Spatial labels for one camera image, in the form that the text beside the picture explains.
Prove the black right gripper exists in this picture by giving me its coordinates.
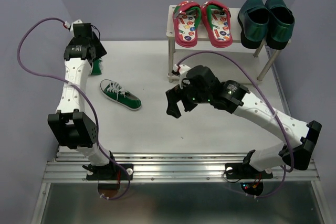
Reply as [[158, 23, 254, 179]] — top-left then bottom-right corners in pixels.
[[166, 79, 212, 118]]

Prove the green canvas sneaker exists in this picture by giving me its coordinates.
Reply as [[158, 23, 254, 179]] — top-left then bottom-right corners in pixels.
[[100, 79, 142, 111], [90, 59, 103, 76]]

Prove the pink flip-flop with letters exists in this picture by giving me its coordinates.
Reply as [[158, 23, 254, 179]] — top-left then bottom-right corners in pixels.
[[201, 0, 233, 48]]

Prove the green loafer shoe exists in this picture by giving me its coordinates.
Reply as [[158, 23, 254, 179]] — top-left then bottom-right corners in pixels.
[[237, 0, 270, 49], [265, 0, 295, 50]]

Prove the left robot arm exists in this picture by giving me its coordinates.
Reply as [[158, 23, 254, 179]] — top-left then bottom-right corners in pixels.
[[47, 19, 117, 179]]

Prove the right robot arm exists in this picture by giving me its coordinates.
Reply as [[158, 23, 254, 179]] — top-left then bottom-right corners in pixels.
[[166, 65, 322, 178]]

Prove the white two-tier shoe shelf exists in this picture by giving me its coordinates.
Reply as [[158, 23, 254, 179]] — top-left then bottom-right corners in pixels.
[[166, 5, 281, 84]]

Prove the green canvas sneaker on side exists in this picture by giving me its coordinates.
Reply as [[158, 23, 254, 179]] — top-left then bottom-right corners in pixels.
[[90, 59, 103, 76]]

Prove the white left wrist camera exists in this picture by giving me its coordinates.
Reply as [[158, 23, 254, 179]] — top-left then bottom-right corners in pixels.
[[63, 19, 83, 31]]

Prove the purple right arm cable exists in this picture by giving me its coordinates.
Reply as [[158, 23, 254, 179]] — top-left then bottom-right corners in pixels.
[[176, 51, 294, 199]]

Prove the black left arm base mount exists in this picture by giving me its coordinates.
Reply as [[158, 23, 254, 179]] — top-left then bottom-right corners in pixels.
[[82, 161, 134, 181]]

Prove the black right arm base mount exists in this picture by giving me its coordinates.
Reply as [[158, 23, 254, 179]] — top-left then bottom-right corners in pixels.
[[223, 150, 273, 180]]

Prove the aluminium table edge rail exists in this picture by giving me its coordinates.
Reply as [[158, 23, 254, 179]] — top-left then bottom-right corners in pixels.
[[43, 152, 320, 183]]

